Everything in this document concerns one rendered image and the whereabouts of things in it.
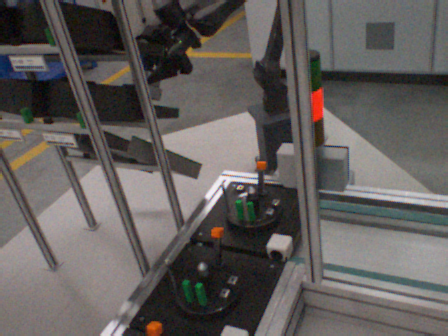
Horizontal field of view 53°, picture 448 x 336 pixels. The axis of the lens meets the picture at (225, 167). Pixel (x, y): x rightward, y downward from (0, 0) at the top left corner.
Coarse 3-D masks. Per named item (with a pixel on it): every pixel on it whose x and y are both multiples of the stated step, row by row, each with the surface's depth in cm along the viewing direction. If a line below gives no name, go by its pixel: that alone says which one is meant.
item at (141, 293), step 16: (208, 192) 123; (208, 208) 117; (192, 224) 113; (176, 240) 108; (160, 256) 104; (176, 256) 104; (160, 272) 100; (288, 272) 94; (304, 272) 93; (144, 288) 97; (288, 288) 91; (128, 304) 94; (272, 304) 88; (288, 304) 87; (304, 304) 96; (112, 320) 91; (128, 320) 90; (272, 320) 85; (288, 320) 86
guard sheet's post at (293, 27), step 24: (288, 0) 62; (288, 24) 64; (288, 48) 66; (288, 72) 68; (288, 96) 70; (312, 144) 74; (312, 168) 76; (312, 192) 78; (312, 216) 81; (312, 240) 84; (312, 264) 89
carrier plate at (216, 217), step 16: (240, 192) 119; (272, 192) 117; (288, 192) 116; (224, 208) 114; (288, 208) 110; (208, 224) 110; (224, 224) 109; (288, 224) 105; (192, 240) 107; (208, 240) 105; (224, 240) 104; (240, 240) 103; (256, 240) 102; (256, 256) 100
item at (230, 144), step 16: (192, 128) 180; (208, 128) 178; (224, 128) 176; (240, 128) 174; (176, 144) 171; (192, 144) 169; (208, 144) 167; (224, 144) 165; (240, 144) 163; (256, 144) 161; (208, 160) 157; (224, 160) 156; (240, 160) 154; (208, 176) 149
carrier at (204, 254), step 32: (192, 256) 101; (224, 256) 100; (160, 288) 95; (192, 288) 90; (224, 288) 88; (256, 288) 90; (160, 320) 88; (192, 320) 86; (224, 320) 85; (256, 320) 84
